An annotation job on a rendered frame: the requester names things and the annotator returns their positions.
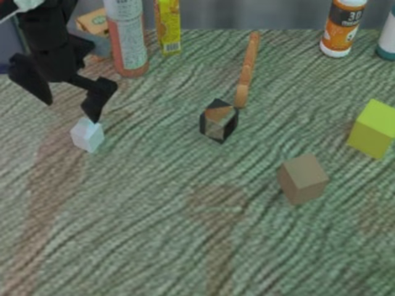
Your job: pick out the white cube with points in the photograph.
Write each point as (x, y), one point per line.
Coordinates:
(87, 135)

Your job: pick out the brown wooden cube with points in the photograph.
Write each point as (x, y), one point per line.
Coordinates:
(304, 180)

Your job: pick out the yellow-green cube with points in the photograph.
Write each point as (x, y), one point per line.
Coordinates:
(371, 131)

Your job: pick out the tan cardboard box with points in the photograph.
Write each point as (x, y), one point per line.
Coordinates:
(92, 22)

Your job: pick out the grey-blue box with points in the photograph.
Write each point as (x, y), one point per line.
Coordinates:
(98, 46)

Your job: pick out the orange bottle with white label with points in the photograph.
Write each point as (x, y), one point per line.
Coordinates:
(128, 37)

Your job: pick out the yellow drink carton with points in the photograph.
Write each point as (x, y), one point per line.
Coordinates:
(168, 26)

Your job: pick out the black mirrored cube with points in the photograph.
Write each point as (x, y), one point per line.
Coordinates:
(219, 121)

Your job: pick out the green woven mat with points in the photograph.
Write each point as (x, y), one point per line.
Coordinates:
(185, 216)

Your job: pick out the orange segmented stick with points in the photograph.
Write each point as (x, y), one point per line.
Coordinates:
(247, 71)

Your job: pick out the orange and white 3D bottle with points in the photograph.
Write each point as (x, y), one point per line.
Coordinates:
(341, 27)

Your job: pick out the white bottle with teal base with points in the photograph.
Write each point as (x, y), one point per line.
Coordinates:
(387, 37)

